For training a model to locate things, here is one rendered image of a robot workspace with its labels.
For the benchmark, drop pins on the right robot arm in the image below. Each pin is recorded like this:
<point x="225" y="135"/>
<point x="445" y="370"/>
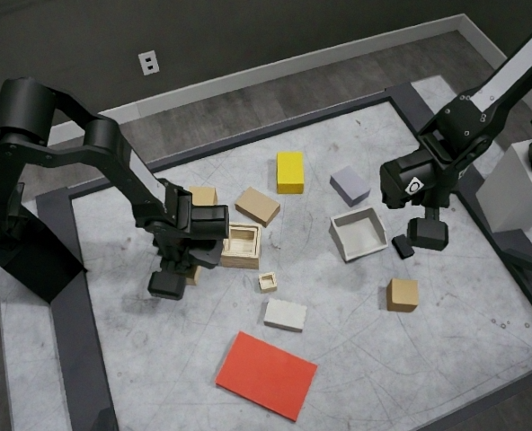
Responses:
<point x="470" y="122"/>

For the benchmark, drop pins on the red flat rectangular slab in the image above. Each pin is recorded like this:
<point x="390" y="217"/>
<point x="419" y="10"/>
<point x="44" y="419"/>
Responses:
<point x="266" y="375"/>

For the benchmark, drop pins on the yellow rectangular block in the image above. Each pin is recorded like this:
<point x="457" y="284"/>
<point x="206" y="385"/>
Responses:
<point x="291" y="172"/>

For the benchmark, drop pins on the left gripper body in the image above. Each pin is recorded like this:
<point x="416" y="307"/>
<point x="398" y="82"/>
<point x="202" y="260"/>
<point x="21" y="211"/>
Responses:
<point x="166" y="284"/>

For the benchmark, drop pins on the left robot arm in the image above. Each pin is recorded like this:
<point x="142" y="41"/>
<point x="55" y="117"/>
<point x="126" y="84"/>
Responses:
<point x="27" y="107"/>

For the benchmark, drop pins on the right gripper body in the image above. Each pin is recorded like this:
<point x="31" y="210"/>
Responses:
<point x="428" y="233"/>

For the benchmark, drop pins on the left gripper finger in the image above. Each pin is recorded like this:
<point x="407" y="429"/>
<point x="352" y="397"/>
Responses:
<point x="188" y="269"/>

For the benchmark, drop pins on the tan rectangular box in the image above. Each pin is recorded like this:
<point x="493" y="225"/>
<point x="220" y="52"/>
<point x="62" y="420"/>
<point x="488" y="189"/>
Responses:
<point x="257" y="206"/>

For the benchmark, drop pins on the tan cardboard cube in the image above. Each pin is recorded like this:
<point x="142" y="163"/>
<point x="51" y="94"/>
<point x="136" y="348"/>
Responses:
<point x="203" y="196"/>
<point x="402" y="295"/>

